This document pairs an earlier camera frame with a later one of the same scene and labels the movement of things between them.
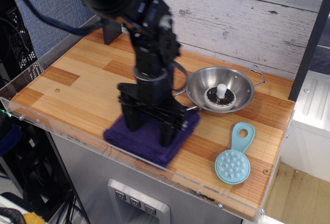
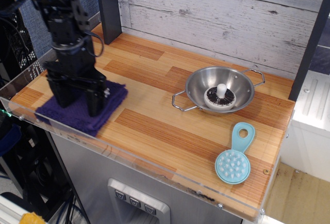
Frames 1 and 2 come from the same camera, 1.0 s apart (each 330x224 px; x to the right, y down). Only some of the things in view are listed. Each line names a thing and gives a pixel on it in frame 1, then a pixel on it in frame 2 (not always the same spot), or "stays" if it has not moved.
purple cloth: [145, 142] -> [76, 117]
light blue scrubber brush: [232, 166] stays
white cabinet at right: [307, 148] stays
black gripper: [154, 95] -> [75, 65]
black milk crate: [18, 60] stays
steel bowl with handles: [221, 89] stays
